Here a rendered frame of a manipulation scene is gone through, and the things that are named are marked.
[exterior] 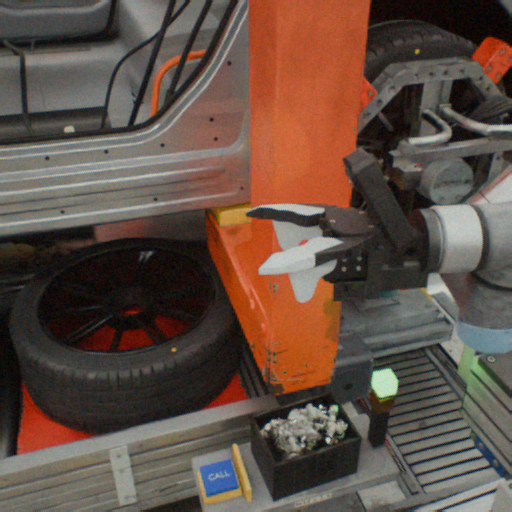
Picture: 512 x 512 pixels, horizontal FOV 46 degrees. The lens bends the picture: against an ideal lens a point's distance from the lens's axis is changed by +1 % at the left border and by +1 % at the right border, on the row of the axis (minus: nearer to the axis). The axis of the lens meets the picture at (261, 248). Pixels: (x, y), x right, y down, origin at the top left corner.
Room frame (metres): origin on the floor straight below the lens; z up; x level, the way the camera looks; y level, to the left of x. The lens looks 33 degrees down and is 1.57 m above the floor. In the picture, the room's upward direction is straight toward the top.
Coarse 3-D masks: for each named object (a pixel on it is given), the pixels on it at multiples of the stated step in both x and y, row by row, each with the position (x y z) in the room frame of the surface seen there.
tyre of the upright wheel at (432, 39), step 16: (368, 32) 1.72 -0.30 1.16; (384, 32) 1.69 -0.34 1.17; (400, 32) 1.67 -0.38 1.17; (416, 32) 1.65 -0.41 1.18; (432, 32) 1.65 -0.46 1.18; (448, 32) 1.68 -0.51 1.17; (368, 48) 1.63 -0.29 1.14; (384, 48) 1.60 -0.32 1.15; (400, 48) 1.61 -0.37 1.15; (416, 48) 1.62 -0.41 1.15; (432, 48) 1.63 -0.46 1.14; (448, 48) 1.65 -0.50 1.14; (464, 48) 1.66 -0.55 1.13; (368, 64) 1.58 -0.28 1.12; (384, 64) 1.59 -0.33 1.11; (368, 80) 1.58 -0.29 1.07
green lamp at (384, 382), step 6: (378, 372) 0.91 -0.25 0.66; (384, 372) 0.91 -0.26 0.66; (390, 372) 0.91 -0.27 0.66; (378, 378) 0.89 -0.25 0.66; (384, 378) 0.89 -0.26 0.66; (390, 378) 0.89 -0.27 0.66; (396, 378) 0.89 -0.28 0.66; (372, 384) 0.91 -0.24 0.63; (378, 384) 0.89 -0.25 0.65; (384, 384) 0.88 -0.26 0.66; (390, 384) 0.88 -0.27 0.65; (396, 384) 0.88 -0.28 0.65; (378, 390) 0.88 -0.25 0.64; (384, 390) 0.88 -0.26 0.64; (390, 390) 0.88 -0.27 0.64; (396, 390) 0.89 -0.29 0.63; (384, 396) 0.88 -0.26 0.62
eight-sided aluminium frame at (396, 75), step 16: (400, 64) 1.56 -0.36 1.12; (416, 64) 1.57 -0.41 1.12; (432, 64) 1.56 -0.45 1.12; (448, 64) 1.56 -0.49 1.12; (464, 64) 1.57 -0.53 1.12; (384, 80) 1.55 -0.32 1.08; (400, 80) 1.51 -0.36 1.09; (416, 80) 1.53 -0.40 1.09; (464, 80) 1.64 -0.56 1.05; (480, 80) 1.59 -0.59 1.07; (384, 96) 1.50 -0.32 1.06; (480, 96) 1.64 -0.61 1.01; (368, 112) 1.49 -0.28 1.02; (480, 160) 1.66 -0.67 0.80; (496, 160) 1.62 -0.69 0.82; (480, 176) 1.65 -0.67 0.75; (496, 176) 1.62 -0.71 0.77
